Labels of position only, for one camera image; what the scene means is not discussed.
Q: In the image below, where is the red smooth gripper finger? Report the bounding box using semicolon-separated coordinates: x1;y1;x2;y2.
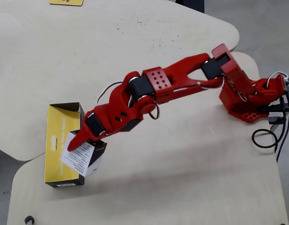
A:
67;118;96;152

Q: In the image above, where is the white servo cable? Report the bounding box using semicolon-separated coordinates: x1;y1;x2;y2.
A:
96;81;124;105

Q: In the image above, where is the large black yellow open box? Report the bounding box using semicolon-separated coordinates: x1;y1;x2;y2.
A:
44;102;86;188

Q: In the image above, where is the dark furniture piece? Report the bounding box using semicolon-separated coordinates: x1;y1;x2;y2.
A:
176;0;205;14

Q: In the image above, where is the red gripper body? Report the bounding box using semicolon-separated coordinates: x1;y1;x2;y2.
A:
84;74;158;141

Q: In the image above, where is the straight black cable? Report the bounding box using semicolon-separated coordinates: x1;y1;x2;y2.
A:
276;91;289;163

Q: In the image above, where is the yellow card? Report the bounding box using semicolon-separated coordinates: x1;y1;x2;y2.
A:
49;0;84;7

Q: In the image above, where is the looped black cable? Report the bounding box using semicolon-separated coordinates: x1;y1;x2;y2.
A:
252;97;287;150

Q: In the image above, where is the small black white box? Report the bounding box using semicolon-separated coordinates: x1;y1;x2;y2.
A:
62;130;108;178

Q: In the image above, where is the black metal table clamp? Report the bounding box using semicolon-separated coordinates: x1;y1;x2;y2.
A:
261;103;289;132

